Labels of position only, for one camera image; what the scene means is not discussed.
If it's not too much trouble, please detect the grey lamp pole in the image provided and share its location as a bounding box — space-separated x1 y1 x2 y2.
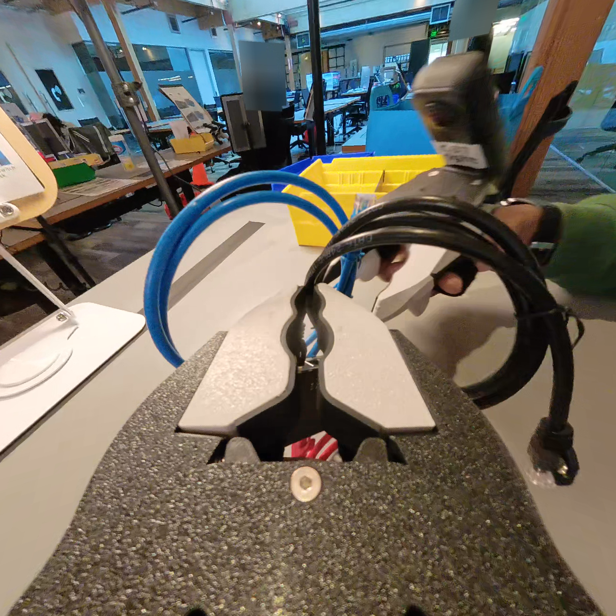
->
72 0 184 217

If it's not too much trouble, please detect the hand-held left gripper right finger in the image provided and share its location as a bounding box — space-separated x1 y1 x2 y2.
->
314 284 437 434

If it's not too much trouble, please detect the small printed sign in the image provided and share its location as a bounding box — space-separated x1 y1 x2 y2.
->
159 84 215 133

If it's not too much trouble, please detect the blue ethernet cable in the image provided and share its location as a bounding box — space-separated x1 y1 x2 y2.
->
143 171 381 369

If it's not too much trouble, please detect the black wristwatch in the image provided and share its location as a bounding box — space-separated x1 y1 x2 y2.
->
529 204 565 265

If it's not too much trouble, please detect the large yellow plastic bin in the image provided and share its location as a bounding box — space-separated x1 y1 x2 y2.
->
281 154 448 247

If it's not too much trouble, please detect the red ethernet cable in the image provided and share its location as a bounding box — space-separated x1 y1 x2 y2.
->
284 432 340 462

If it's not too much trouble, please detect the long wooden workbench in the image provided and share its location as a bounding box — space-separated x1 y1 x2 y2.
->
0 142 232 256

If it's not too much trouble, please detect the black cable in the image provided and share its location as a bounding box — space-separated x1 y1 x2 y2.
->
303 197 580 487

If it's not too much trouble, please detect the black metal pole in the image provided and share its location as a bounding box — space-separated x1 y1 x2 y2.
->
307 0 328 157

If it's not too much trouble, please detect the white sheet stand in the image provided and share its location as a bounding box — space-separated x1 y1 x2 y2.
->
0 204 146 455

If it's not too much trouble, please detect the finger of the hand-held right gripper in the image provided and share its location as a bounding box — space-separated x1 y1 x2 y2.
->
375 252 460 323

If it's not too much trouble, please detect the green plastic bin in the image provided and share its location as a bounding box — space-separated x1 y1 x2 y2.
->
50 161 96 188

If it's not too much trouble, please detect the wooden post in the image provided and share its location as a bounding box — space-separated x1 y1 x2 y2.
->
508 0 614 198

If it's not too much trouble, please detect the blue plastic bin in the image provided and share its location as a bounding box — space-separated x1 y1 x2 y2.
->
272 151 376 192

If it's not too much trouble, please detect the person's right hand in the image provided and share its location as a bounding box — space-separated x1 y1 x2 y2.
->
378 202 549 296

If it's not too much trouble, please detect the black computer monitor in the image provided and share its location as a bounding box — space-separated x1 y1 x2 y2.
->
220 92 268 154

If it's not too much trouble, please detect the small yellow plastic bin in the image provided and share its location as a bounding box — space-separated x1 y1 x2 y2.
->
171 132 215 155

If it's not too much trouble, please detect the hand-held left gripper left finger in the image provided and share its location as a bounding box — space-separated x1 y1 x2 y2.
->
177 287 303 436

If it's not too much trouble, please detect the printed instruction sheet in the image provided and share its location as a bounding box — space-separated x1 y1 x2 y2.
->
0 132 45 200

